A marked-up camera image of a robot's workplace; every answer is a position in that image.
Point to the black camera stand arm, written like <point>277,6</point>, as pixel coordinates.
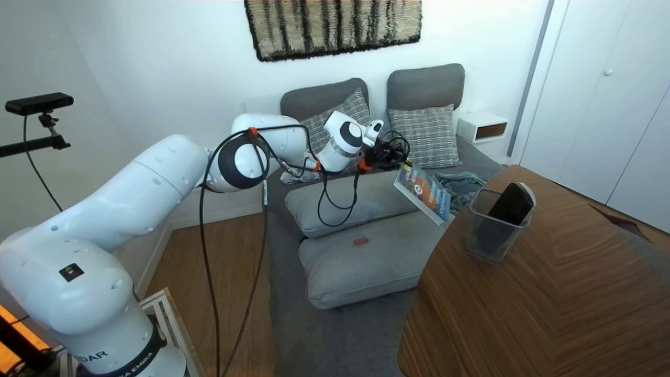
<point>34,144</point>

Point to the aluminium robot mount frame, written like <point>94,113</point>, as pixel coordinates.
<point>169,321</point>

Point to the small grey checked cushion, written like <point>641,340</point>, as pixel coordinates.
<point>430,136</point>

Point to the black phone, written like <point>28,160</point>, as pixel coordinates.
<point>513,202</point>

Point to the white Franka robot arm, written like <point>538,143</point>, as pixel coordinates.
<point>139,189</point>

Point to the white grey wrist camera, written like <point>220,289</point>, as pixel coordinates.
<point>376,131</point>

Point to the white wardrobe doors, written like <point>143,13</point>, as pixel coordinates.
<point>593,106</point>

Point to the colourful picture book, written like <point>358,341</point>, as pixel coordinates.
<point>425,191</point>

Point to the dark grey bed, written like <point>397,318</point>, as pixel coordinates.
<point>328,341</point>

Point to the tall grey headboard pad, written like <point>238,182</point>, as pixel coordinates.
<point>425,85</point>

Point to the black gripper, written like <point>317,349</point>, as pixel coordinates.
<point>388,154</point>

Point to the three legged wooden table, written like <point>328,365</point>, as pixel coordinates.
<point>558,300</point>

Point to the large grey checked cushion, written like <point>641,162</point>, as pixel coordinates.
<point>357,106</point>

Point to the low grey headboard pad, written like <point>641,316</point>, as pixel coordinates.
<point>314,99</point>

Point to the grey mesh bin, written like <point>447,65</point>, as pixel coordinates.
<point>488,242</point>

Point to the teal knitted blanket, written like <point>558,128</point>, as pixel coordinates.
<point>464,184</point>

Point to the white wall nightstand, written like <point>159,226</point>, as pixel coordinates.
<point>477,121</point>

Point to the orange black box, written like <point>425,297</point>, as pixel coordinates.
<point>21,341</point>

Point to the plain light grey pillow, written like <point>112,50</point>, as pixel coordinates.
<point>378,205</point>

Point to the black stereo camera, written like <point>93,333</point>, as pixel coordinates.
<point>38,103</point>

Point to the light grey pillow red spot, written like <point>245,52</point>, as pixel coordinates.
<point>369,273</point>

